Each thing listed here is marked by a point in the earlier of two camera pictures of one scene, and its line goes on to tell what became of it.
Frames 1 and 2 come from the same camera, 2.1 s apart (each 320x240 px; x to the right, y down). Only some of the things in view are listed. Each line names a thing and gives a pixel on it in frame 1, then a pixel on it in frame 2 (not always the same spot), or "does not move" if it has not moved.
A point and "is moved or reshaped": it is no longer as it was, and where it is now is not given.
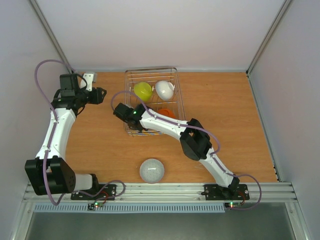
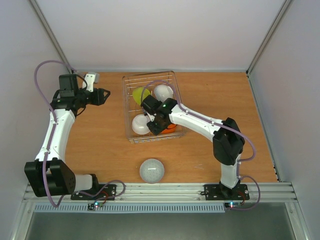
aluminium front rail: [175, 192] does not move
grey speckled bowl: [152, 171] does not move
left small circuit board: [91, 206] does not move
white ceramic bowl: [164, 89] is moved or reshaped
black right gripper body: [135, 124] -> [155, 127]
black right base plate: [214, 192] does not move
